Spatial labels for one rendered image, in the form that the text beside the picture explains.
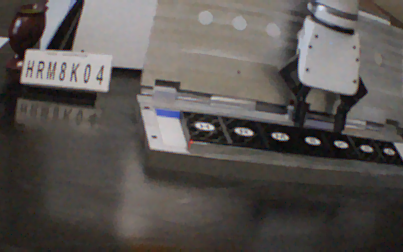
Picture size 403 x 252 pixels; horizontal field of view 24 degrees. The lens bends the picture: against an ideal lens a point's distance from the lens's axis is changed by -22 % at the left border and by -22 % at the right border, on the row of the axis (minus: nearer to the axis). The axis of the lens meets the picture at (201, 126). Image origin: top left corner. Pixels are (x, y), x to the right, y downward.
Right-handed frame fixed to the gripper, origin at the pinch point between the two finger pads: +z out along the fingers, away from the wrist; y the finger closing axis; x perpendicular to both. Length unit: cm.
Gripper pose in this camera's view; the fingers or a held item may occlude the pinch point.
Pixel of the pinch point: (320, 120)
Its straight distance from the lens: 156.9
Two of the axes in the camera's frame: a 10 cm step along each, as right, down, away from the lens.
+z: -1.9, 9.3, 3.2
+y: 9.7, 1.3, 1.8
